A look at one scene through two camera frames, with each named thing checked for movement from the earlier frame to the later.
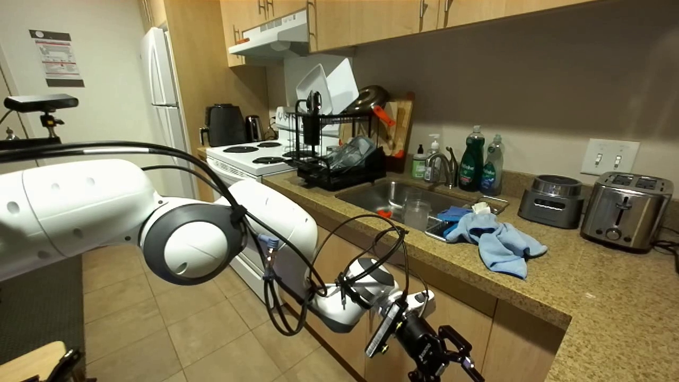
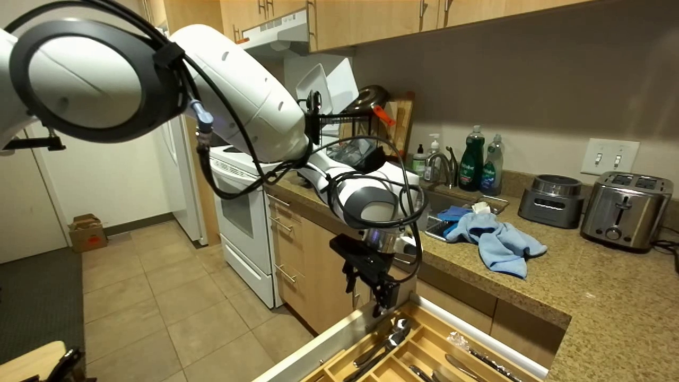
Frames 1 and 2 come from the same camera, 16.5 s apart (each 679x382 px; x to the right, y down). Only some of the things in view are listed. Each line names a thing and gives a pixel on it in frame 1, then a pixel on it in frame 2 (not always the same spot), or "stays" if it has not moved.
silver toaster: [626, 208] stays
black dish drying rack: [335, 148] stays
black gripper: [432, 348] to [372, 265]
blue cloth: [503, 246] stays
